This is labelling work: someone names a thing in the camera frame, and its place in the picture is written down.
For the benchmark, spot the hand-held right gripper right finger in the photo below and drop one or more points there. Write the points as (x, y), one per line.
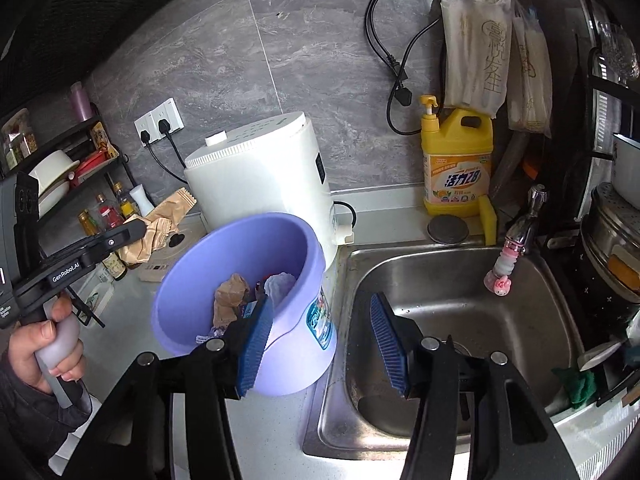
(387, 347)

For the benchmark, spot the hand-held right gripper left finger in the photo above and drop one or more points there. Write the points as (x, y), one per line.
(256, 347)

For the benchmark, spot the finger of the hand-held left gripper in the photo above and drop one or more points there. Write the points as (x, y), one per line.
(117, 237)

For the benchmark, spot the brown zigzag edge wrapper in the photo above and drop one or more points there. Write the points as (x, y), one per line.
(160, 225)

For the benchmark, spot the silver foil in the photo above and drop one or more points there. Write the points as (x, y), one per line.
(212, 334)

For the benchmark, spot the white tissue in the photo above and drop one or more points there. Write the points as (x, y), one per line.
(279, 287)

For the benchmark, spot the purple plastic bucket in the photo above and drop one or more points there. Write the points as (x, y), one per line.
(200, 270)

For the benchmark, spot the person's left forearm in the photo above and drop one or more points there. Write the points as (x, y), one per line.
(30, 425)

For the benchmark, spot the person's left hand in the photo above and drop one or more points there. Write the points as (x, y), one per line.
(25, 355)

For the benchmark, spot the red label sauce bottle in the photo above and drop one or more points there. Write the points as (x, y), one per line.
(111, 215)

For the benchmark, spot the white spray oil bottle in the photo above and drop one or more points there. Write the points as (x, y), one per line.
(142, 202)

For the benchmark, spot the beige round appliance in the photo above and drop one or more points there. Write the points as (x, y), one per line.
(180, 245)

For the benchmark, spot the black metal shelf rack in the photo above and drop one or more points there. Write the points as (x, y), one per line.
(95, 175)

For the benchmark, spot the red packet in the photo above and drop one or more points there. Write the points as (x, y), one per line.
(89, 165)

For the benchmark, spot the stacked white bowls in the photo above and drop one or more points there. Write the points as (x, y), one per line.
(52, 180)

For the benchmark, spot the stainless steel sink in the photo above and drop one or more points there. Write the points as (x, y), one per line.
(450, 285)

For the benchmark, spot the orange snack packet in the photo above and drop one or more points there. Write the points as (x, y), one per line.
(104, 140)

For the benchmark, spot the clear spice jar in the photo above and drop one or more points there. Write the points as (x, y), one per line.
(19, 140)

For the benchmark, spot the round metal sink plug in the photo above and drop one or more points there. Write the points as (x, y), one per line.
(447, 230)

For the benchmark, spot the pink bottle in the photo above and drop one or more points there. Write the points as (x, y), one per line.
(81, 102)

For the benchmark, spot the white rice cooker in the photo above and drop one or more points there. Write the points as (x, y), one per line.
(255, 170)

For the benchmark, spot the yellow sponge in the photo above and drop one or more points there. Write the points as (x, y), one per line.
(488, 222)

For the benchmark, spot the chrome faucet with pink filter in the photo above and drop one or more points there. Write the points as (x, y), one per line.
(520, 235)

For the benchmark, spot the yellow detergent bottle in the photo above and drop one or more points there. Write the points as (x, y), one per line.
(457, 175)

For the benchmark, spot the green scrubbing cloth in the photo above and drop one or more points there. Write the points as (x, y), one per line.
(577, 387)

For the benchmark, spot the black range hood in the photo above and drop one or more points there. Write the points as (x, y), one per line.
(75, 15)

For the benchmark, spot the steel steamer pot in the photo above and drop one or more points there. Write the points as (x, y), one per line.
(610, 250)

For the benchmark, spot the clear bag of paper packets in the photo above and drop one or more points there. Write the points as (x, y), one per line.
(530, 90)

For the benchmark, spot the white enamel pot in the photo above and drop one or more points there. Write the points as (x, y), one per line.
(627, 170)

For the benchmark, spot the white hanging plastic bags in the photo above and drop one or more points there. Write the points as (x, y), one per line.
(475, 60)

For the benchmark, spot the wine glass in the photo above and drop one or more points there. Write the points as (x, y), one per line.
(620, 52)

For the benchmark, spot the white wall socket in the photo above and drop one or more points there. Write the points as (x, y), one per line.
(160, 121)

